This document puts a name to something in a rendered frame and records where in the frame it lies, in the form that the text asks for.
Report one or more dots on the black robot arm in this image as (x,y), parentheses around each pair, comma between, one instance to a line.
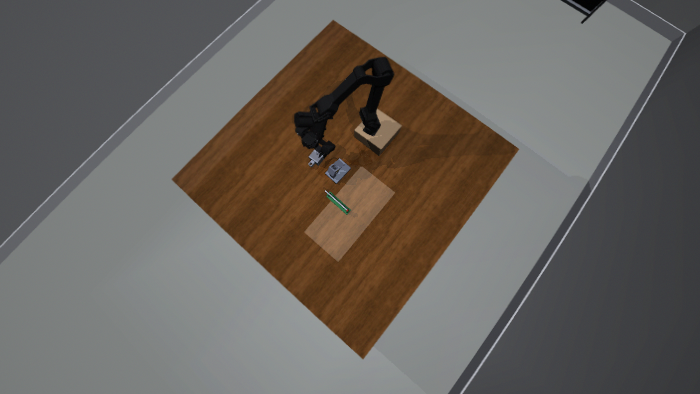
(382,75)

